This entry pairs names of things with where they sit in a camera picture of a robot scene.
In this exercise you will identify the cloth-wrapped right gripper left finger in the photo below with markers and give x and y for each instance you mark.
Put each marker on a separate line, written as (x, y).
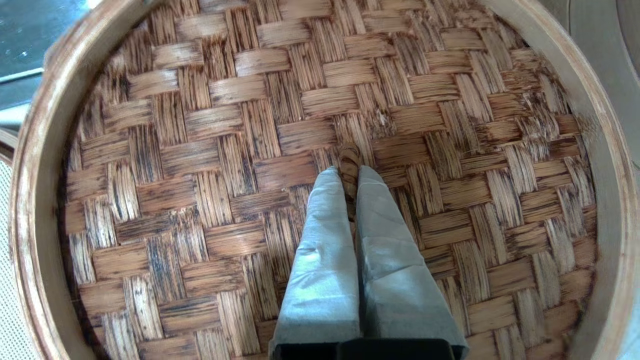
(322, 280)

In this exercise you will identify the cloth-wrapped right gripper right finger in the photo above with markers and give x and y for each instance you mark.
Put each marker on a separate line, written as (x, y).
(395, 290)

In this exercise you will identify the woven bamboo steamer lid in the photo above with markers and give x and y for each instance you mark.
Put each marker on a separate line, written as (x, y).
(200, 150)

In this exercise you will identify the bamboo steamer with white liner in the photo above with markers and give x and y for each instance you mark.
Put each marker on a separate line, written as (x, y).
(12, 300)

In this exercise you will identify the dark-rimmed open bamboo steamer basket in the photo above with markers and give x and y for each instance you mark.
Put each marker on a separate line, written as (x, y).
(6, 142)

